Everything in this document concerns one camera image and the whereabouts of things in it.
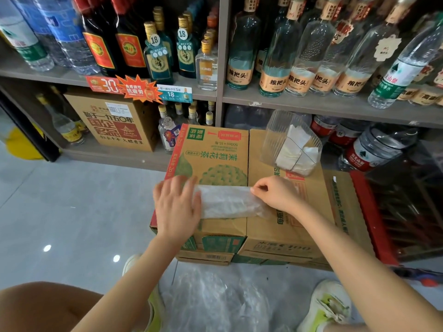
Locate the person's right hand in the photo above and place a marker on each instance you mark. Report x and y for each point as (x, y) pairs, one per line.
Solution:
(282, 196)

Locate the person's left hand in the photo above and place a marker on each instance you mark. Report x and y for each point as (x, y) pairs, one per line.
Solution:
(176, 214)

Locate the person's left thumb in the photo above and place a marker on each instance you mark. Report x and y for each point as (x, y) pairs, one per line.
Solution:
(198, 205)

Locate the person's left little finger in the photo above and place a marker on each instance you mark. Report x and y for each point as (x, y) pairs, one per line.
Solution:
(157, 194)

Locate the person's left middle finger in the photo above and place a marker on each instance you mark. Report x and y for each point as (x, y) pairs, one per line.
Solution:
(179, 188)

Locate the person's right thumb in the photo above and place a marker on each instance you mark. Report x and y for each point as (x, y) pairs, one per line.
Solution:
(261, 196)

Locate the clear plastic bag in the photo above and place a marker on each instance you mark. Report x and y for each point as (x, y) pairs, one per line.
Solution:
(228, 202)

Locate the person's right forearm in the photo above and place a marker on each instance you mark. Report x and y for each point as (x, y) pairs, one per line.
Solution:
(360, 276)

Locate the person's left forearm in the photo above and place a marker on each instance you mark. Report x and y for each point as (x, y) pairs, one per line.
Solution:
(138, 283)

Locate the plain brown cardboard box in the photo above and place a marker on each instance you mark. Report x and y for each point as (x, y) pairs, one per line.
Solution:
(277, 231)

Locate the green print cardboard box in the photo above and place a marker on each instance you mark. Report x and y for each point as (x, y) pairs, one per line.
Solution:
(216, 159)

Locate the flat cardboard box with barcode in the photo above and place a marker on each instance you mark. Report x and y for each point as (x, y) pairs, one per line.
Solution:
(207, 257)

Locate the clear plastic container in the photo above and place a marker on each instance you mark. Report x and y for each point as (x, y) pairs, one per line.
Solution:
(273, 141)

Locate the white folded papers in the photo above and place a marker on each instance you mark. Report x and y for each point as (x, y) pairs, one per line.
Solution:
(297, 148)

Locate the group of small clear bottles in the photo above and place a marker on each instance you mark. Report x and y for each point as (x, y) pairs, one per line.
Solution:
(173, 124)

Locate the pack of clear water bottles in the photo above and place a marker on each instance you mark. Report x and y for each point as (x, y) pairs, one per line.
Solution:
(247, 117)

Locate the cardboard box with red print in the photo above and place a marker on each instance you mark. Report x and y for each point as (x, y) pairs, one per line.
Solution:
(110, 124)

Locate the brown box with green text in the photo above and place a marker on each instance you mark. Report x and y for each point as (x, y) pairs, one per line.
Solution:
(346, 203)

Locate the red label water bottle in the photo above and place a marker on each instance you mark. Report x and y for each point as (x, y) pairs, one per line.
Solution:
(348, 133)
(323, 126)

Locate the white and blue price tag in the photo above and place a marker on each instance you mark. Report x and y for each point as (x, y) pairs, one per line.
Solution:
(174, 93)

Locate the clear plastic sheet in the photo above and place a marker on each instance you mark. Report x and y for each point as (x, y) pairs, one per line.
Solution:
(221, 304)

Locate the orange starburst tag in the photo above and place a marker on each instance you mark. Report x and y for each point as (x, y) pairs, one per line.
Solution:
(140, 89)

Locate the white and yellow left shoe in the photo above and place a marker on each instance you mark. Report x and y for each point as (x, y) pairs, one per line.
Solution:
(156, 304)

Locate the white and yellow shoe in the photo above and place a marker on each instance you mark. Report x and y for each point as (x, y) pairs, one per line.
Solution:
(327, 302)
(156, 304)

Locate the clear bottle with yellow label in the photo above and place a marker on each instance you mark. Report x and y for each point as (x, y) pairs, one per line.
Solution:
(64, 126)

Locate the orange price tag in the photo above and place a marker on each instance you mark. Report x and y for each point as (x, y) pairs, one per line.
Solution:
(103, 84)

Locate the small clear gold-capped bottle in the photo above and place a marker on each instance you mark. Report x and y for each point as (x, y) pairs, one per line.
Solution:
(206, 69)

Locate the white and yellow right shoe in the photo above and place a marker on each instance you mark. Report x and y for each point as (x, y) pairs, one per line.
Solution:
(327, 302)

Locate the large water jug red label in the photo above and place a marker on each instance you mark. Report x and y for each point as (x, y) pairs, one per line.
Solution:
(377, 148)

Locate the group of green gold-capped bottles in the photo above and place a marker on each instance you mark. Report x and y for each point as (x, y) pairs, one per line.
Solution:
(159, 62)

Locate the grey shelf unit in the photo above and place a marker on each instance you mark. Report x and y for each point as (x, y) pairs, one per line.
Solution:
(221, 65)

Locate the row of tall clear bottles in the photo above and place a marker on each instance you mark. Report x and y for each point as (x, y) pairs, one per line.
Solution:
(304, 65)

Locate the yellow object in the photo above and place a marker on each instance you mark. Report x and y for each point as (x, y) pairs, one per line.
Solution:
(22, 145)

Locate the red plastic crate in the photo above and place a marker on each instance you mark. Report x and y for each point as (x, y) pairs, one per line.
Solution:
(405, 210)

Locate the dark bottle with red label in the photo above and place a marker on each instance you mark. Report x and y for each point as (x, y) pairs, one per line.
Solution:
(98, 48)
(130, 48)

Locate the person's left leg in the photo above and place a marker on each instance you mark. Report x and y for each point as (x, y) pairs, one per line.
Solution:
(45, 307)

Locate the blue and red object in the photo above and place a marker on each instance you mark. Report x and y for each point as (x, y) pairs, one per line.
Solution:
(420, 275)

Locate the large water bottle green label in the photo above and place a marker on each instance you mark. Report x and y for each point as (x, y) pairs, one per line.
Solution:
(398, 76)

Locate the water bottle with blue label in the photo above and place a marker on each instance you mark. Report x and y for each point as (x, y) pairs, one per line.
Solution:
(69, 34)
(45, 27)

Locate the water bottle with green label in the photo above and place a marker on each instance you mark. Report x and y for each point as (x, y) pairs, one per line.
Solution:
(22, 37)

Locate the black post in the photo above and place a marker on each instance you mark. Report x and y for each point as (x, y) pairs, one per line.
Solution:
(27, 127)

